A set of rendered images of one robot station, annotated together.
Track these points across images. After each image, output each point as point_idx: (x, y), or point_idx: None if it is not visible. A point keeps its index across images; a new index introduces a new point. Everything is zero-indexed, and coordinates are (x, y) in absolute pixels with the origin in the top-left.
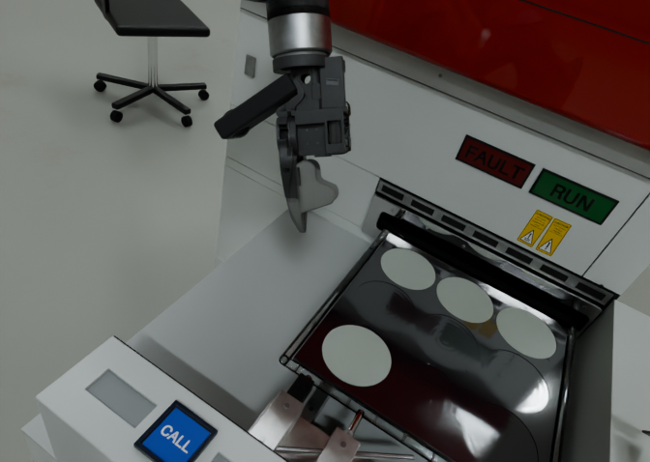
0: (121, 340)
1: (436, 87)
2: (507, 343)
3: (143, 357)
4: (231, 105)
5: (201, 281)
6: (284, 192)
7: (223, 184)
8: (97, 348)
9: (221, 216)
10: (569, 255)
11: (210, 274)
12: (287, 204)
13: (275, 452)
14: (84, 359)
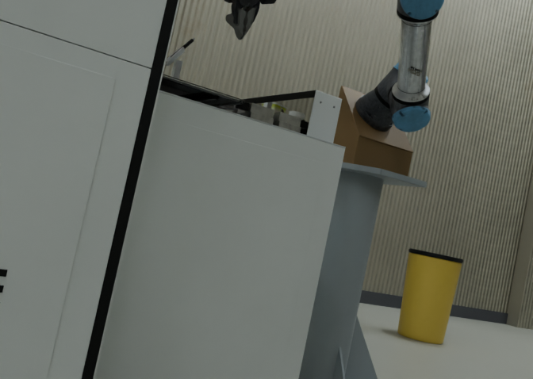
0: (313, 90)
1: None
2: None
3: (306, 91)
4: None
5: (247, 116)
6: (254, 20)
7: (156, 99)
8: (322, 92)
9: (145, 149)
10: None
11: (239, 114)
12: (251, 25)
13: (273, 95)
14: (327, 93)
